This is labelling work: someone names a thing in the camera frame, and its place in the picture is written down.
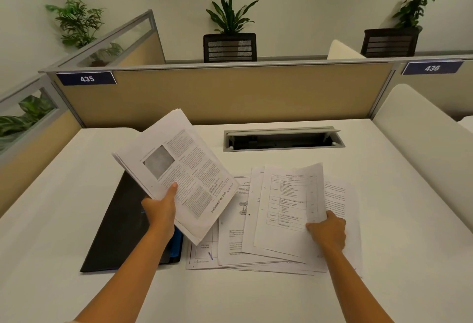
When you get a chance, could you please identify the black folder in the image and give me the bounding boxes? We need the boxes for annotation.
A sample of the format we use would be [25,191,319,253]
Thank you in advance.
[80,169,185,273]

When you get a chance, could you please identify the stapled printed article pages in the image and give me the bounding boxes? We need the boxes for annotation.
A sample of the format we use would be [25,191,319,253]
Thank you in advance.
[112,109,241,246]

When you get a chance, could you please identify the large white curved panel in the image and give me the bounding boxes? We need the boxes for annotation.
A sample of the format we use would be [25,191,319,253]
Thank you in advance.
[372,83,473,235]

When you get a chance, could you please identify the white sheet with flow diagram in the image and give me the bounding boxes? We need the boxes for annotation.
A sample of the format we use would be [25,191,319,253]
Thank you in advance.
[217,176,296,269]

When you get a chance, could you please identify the broad-leaved green plant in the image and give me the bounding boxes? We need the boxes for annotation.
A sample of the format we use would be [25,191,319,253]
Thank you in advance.
[0,91,57,151]

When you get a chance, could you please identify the white sheet with pen mark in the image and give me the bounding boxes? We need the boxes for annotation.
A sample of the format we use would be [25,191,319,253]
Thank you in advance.
[186,222,315,276]

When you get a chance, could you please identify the person's right forearm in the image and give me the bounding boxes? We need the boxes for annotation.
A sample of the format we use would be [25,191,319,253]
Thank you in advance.
[319,248,395,323]

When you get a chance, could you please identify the dark blue number plate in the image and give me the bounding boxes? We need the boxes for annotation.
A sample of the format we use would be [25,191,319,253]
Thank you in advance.
[56,71,117,86]
[401,61,464,76]

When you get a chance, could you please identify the white sheet with dense text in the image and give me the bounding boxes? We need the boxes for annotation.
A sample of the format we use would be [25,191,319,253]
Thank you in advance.
[299,180,363,278]

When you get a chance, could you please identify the small green plant in pot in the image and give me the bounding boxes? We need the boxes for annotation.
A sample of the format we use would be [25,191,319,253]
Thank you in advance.
[88,42,125,67]

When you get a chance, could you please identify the feathery green fern plant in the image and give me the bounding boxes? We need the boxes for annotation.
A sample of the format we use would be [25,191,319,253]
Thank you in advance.
[45,0,106,49]

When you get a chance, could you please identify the white sheet with printed table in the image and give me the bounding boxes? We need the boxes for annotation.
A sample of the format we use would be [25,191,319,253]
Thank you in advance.
[253,162,328,265]

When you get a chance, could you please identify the person's left forearm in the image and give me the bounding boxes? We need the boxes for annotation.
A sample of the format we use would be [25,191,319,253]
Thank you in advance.
[73,227,175,323]

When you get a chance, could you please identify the blue plastic file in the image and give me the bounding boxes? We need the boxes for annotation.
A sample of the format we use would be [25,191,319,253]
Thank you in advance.
[158,227,185,265]

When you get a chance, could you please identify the beige desk partition grey frame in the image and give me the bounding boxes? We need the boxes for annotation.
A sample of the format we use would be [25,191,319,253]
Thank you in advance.
[372,53,473,122]
[38,55,404,129]

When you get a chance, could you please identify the grey desk cable box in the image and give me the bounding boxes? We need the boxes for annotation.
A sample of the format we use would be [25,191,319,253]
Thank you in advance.
[223,127,346,153]

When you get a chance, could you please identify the white sheet with punch holes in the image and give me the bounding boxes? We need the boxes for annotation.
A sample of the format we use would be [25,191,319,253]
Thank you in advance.
[242,166,307,265]

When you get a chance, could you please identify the long-leaved green potted plant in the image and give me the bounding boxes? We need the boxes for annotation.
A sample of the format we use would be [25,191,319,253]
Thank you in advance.
[205,0,259,35]

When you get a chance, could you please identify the person's right hand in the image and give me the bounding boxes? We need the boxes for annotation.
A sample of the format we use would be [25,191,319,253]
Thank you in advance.
[305,210,347,256]

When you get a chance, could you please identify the person's left hand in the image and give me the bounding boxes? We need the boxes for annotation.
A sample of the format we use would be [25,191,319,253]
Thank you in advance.
[141,182,179,241]

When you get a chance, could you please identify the beige partition with glass strip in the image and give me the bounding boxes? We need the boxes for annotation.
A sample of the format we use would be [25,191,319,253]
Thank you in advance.
[0,74,86,220]
[47,9,167,69]

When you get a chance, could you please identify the small-leaved green potted plant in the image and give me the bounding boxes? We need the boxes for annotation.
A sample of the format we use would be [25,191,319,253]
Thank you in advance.
[392,0,436,31]

